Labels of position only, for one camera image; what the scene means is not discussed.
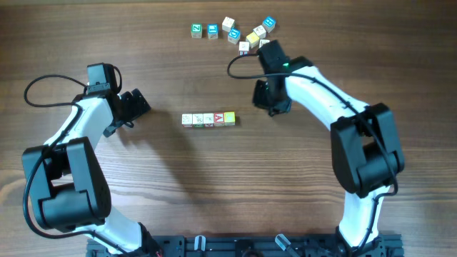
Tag small white centre block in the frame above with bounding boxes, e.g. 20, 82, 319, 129
238, 41, 250, 56

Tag blue block far right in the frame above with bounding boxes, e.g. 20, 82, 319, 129
262, 16, 276, 33

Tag blue D letter block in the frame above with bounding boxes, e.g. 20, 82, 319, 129
228, 29, 241, 44

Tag white block blue side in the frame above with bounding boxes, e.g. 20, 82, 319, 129
253, 25, 267, 39

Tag red A letter block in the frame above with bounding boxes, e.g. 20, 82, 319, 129
214, 113, 225, 126

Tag lone yellow block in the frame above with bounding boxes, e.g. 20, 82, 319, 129
224, 111, 236, 126

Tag white block green side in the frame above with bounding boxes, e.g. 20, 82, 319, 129
192, 114, 204, 128

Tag white block blue bottom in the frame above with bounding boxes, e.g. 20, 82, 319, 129
258, 39, 270, 48

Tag black right camera cable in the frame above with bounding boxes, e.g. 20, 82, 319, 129
226, 53, 399, 251

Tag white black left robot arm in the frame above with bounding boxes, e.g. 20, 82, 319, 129
22, 63, 163, 256

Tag white picture block top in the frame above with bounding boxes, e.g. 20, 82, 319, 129
222, 16, 235, 32

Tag white block red V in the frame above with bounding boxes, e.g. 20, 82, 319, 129
203, 113, 214, 127

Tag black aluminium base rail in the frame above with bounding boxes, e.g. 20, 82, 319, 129
86, 234, 405, 257

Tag blue L letter block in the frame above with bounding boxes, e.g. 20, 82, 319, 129
207, 24, 219, 39

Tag white block red side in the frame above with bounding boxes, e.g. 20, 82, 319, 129
181, 114, 193, 128

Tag green Z letter block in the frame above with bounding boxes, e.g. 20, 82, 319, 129
191, 23, 203, 39

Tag yellow block in cluster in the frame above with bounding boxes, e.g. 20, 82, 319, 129
246, 32, 260, 49

